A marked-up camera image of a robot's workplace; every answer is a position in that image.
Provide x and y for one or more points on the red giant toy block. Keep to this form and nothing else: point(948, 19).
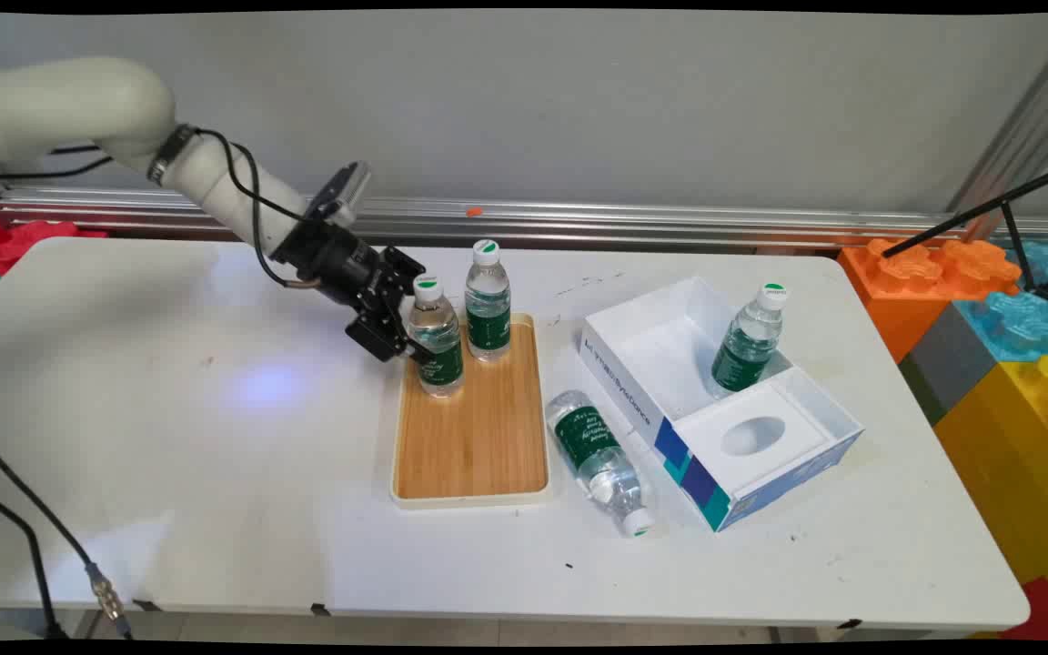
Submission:
point(1047, 614)

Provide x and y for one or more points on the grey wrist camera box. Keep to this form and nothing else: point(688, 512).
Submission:
point(342, 193)

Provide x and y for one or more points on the horizontal aluminium rail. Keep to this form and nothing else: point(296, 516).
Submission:
point(624, 221)

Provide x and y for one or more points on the black tripod stand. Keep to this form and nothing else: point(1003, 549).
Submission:
point(1015, 227)

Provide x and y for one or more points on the white cardboard box, blue print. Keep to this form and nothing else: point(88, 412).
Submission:
point(670, 350)

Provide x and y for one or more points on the orange giant toy block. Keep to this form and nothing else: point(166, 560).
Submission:
point(906, 291)

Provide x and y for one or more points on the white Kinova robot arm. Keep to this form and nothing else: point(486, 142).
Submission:
point(78, 105)

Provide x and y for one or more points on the red giant toy blocks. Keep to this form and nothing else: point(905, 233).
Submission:
point(19, 238)

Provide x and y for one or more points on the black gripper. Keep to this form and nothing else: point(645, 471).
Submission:
point(333, 257)

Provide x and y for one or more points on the yellow giant toy block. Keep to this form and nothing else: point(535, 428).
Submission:
point(1024, 473)

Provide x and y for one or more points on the light blue giant toy block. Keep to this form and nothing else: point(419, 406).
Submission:
point(1015, 323)
point(1047, 259)

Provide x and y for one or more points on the bamboo tray with cream rim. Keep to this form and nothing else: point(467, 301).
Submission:
point(474, 437)

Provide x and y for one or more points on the green label water bottle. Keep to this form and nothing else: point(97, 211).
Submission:
point(747, 350)
point(438, 350)
point(488, 309)
point(592, 446)

